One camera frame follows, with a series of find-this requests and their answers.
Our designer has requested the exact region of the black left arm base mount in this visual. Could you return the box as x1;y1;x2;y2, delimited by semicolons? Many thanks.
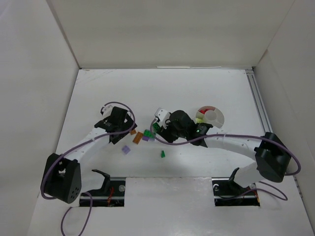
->
79;169;126;207

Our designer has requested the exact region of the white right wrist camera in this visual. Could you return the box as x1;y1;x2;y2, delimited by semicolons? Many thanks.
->
155;108;171;129

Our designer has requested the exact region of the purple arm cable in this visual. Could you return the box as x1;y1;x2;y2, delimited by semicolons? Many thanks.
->
152;117;302;201
40;102;138;236

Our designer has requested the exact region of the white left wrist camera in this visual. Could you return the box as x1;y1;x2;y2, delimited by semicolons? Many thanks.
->
100;105;113;117

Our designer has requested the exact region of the white round divided container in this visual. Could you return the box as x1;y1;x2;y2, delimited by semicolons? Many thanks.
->
195;106;225;128

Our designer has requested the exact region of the aluminium rail right side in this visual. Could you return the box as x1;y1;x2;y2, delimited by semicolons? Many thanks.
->
245;69;273;132

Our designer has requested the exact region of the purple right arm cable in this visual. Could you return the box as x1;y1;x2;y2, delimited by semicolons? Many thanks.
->
152;117;302;201

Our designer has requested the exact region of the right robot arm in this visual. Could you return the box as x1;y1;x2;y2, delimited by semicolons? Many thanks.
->
155;109;292;187

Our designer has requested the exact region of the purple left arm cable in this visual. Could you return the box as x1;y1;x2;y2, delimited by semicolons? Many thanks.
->
40;102;138;236

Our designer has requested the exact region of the green 2x2 lego brick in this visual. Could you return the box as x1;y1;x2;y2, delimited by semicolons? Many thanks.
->
153;122;160;133

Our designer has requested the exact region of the lime green lego brick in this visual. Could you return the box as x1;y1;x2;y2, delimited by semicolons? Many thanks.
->
195;118;207;123

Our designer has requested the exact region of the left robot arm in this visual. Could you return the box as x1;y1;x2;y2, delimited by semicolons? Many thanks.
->
40;103;137;204

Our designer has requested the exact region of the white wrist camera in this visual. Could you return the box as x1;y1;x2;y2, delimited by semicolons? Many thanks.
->
100;105;113;117
155;108;171;129

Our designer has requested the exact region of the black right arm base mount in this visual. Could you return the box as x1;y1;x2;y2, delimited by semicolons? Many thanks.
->
212;168;260;207

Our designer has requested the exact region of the lavender 2x2 lego brick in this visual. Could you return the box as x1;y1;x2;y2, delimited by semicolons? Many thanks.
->
122;145;131;155

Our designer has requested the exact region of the green 2x4 lego brick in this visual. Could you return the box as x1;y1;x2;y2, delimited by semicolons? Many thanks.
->
143;129;154;139

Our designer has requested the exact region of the small dark green lego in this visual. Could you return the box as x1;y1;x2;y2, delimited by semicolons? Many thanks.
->
161;150;166;158

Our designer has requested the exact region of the red large lego brick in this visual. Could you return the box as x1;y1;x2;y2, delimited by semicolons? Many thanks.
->
199;108;210;114

